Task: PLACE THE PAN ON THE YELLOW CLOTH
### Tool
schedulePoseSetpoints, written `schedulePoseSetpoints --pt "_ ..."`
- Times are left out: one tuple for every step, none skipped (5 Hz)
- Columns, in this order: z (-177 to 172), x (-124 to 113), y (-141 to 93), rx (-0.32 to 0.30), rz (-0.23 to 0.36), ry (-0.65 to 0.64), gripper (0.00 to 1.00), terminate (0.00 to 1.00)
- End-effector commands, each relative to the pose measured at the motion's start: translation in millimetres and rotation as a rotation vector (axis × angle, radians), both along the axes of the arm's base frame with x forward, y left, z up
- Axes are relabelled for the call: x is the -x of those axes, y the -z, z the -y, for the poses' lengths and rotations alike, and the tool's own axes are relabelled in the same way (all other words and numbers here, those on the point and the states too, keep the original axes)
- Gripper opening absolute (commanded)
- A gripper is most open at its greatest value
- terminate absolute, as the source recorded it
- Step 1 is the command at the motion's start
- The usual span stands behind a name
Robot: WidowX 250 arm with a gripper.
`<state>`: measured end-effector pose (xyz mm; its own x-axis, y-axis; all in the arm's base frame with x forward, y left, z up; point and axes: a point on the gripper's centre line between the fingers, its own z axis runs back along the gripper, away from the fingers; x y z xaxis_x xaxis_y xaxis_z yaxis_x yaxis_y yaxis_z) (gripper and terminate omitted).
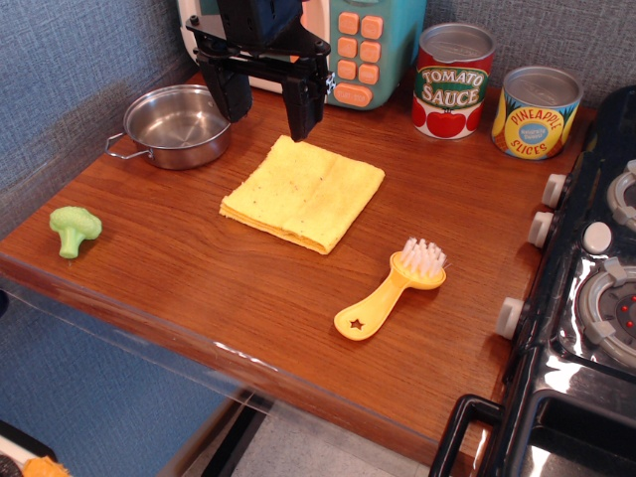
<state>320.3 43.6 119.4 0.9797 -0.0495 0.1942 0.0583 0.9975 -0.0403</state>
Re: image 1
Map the green toy broccoli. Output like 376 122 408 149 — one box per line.
49 206 102 259

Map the tomato sauce can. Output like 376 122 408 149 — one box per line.
411 23 496 139

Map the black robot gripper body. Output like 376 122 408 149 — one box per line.
186 1 331 80

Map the white stove knob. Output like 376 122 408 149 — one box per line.
495 297 525 340
527 212 554 248
542 174 567 209

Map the white stove knob top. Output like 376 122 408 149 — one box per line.
542 174 567 209

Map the yellow dish brush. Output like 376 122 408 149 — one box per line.
334 238 447 341

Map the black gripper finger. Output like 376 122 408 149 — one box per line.
281 68 329 142
197 52 252 123

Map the white stove knob bottom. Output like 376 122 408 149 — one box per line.
495 297 525 340

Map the black toy stove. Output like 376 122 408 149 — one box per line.
430 86 635 476

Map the pineapple slices can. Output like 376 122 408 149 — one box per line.
491 66 583 161

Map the folded yellow towel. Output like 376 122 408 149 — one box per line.
220 135 385 254

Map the white stove knob middle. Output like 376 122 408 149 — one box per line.
527 212 554 248

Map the small stainless steel pot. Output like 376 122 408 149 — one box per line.
104 84 231 171

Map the orange object bottom left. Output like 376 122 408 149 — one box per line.
22 456 71 477

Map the teal toy microwave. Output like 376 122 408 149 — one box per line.
179 1 426 110

